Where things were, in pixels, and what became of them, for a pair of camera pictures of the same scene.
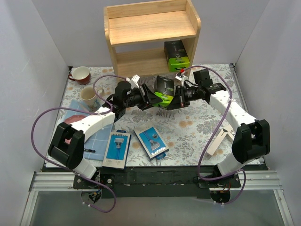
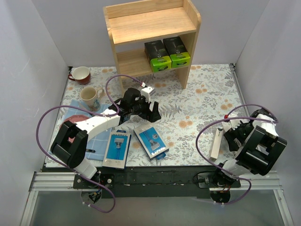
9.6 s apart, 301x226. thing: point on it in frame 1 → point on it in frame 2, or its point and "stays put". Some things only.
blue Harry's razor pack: (152, 141) stays put
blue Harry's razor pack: (116, 149) stays put
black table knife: (89, 150) stays put
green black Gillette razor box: (165, 90) → (157, 55)
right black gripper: (179, 97) → (231, 137)
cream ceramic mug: (89, 98) stays put
